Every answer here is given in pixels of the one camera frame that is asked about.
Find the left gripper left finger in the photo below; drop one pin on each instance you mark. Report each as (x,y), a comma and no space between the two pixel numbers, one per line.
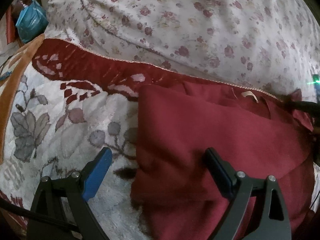
(60,206)

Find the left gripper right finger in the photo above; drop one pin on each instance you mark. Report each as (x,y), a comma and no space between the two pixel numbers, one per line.
(269,219)

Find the dark red sweater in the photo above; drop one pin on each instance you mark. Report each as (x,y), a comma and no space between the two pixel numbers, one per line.
(257,135)

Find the red white fleece blanket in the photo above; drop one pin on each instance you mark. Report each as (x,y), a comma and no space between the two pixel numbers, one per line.
(60,106)

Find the floral duvet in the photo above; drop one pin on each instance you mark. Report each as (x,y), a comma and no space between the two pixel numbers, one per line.
(268,44)

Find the blue plastic bag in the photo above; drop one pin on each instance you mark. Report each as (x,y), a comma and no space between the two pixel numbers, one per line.
(32,21)

